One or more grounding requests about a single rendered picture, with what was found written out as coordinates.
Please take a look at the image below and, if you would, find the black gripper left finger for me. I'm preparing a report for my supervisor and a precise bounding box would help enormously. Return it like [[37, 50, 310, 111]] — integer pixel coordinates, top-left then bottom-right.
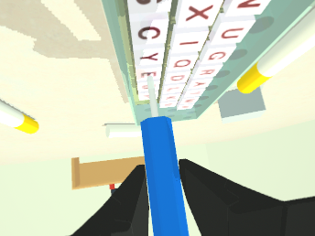
[[67, 165, 149, 236]]

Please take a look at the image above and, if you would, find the blue stylus with thin grey tip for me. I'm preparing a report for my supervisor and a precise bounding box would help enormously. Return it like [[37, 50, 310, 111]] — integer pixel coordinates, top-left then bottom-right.
[[140, 89, 190, 236]]

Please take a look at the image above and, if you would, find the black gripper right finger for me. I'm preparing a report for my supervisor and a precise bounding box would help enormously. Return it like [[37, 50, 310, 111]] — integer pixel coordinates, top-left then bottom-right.
[[179, 158, 315, 236]]

